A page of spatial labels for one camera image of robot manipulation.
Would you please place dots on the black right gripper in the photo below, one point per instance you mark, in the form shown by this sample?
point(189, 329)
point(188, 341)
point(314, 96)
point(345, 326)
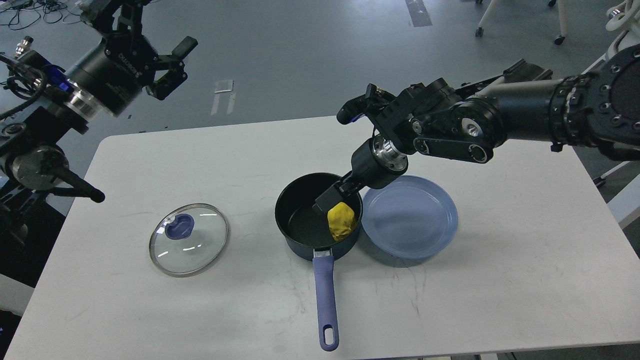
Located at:
point(375, 164)

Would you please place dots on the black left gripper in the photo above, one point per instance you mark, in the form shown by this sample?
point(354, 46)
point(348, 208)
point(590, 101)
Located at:
point(114, 71)

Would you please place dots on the yellow potato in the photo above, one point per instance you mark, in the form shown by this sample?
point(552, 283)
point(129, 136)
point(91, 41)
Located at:
point(341, 221)

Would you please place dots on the glass pot lid blue knob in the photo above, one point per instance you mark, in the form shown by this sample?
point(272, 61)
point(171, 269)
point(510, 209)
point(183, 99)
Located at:
point(188, 240)

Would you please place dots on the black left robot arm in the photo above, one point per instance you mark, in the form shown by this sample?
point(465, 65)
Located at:
point(55, 100)

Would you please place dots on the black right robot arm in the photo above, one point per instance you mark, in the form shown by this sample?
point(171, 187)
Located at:
point(597, 109)

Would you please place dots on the blue plastic plate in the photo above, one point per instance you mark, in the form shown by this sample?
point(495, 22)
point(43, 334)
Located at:
point(412, 218)

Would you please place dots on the white office chair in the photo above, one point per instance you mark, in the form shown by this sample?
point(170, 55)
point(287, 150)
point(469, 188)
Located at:
point(624, 19)

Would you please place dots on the dark blue saucepan with handle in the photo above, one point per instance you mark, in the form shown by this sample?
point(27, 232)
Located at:
point(307, 234)

